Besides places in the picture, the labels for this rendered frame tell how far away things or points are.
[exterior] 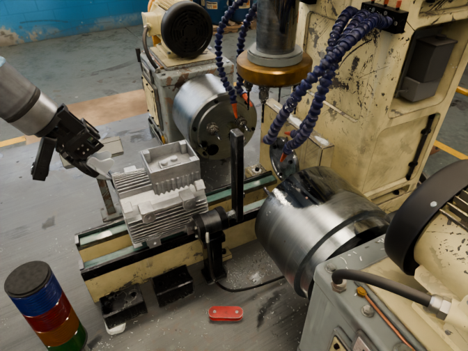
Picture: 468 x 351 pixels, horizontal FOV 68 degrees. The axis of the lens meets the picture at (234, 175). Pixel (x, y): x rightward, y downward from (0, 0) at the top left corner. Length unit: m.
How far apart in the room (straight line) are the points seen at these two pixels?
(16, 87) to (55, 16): 5.56
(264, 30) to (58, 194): 0.95
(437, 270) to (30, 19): 6.13
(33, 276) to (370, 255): 0.52
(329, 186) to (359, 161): 0.26
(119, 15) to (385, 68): 5.85
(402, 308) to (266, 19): 0.60
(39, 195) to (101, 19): 5.19
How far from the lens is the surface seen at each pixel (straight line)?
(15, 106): 0.77
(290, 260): 0.71
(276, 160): 1.08
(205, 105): 1.08
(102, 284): 0.99
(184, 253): 1.00
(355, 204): 0.71
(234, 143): 0.73
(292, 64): 0.82
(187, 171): 0.84
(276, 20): 0.80
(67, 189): 1.41
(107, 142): 1.08
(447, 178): 0.49
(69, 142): 0.84
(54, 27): 6.34
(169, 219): 0.86
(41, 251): 1.22
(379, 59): 0.87
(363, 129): 0.94
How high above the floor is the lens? 1.63
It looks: 38 degrees down
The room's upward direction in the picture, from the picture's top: 1 degrees counter-clockwise
